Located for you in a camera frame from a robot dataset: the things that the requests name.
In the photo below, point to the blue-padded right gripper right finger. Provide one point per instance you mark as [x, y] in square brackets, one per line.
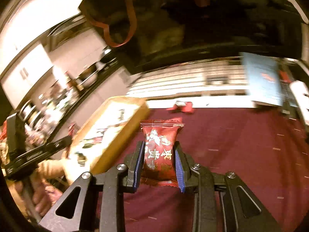
[241, 209]

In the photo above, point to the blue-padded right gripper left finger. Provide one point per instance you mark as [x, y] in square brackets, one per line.
[76, 209]

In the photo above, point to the dark red snack bag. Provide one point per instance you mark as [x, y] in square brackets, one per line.
[159, 156]

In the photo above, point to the red wrapper snack packet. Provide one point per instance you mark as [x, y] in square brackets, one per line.
[180, 106]

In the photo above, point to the yellow sleeved forearm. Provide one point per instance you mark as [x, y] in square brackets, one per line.
[51, 169]

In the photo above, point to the person's hand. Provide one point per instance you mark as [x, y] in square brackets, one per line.
[45, 195]

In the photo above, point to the stack of plates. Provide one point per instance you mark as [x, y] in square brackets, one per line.
[30, 113]

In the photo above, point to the dark red table mat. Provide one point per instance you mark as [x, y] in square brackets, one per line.
[267, 150]

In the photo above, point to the yellow cardboard tray box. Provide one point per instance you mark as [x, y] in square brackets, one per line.
[99, 142]

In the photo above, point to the white upper cabinet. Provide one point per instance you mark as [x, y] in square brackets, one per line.
[25, 73]

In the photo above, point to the dark glass bottle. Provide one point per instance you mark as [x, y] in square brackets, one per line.
[72, 82]

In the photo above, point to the metal bowl on counter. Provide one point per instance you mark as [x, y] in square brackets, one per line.
[88, 76]

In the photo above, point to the white lower cabinets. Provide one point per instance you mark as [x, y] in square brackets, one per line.
[115, 81]

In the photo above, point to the beige mechanical keyboard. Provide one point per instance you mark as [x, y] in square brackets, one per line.
[210, 77]

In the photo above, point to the blue book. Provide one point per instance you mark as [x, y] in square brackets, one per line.
[264, 86]

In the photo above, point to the black wok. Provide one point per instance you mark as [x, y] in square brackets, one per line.
[107, 55]

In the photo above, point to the black computer monitor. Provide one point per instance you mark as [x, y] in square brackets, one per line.
[151, 34]

